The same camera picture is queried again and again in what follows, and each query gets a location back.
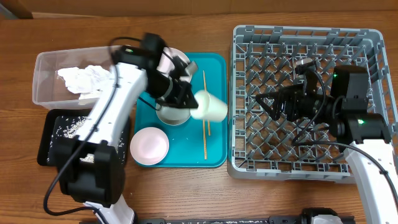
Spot grey dishwasher rack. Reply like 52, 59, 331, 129
228, 25, 397, 184

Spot white napkin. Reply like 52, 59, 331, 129
57, 65, 114, 100

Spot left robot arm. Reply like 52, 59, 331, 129
43, 33, 198, 223

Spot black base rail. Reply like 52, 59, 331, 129
134, 207, 356, 224

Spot small white plate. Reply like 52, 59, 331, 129
130, 127, 169, 166

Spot clear plastic waste bin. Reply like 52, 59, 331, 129
32, 47, 113, 110

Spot black plastic tray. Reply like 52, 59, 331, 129
37, 109, 131, 166

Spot teal serving tray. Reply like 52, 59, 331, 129
134, 53, 228, 168

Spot wooden chopstick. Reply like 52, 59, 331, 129
203, 70, 211, 136
202, 120, 207, 160

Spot large white plate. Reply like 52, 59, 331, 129
157, 47, 190, 74

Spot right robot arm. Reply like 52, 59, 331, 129
256, 62, 397, 223

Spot rice leftovers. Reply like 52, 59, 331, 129
46, 116, 131, 166

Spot grey metal bowl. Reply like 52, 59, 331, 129
155, 104, 190, 126

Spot white cup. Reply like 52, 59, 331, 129
190, 90, 228, 122

